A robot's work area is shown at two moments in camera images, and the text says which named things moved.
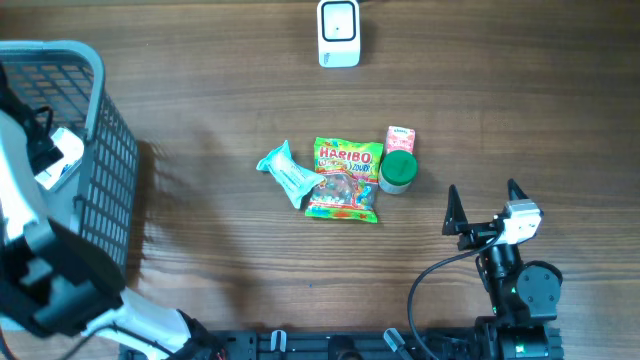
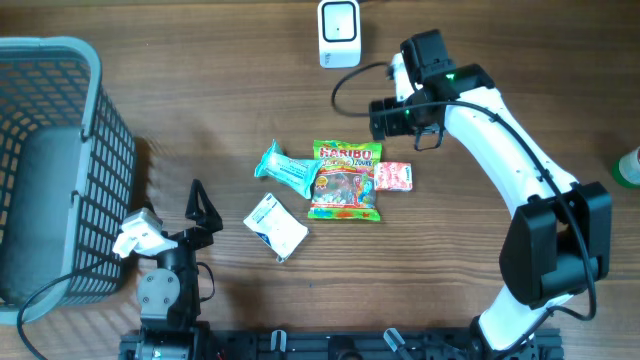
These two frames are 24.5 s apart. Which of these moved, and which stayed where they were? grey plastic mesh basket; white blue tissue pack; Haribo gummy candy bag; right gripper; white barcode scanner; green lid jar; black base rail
Moved: white blue tissue pack; right gripper; green lid jar
Stayed: white barcode scanner; Haribo gummy candy bag; black base rail; grey plastic mesh basket
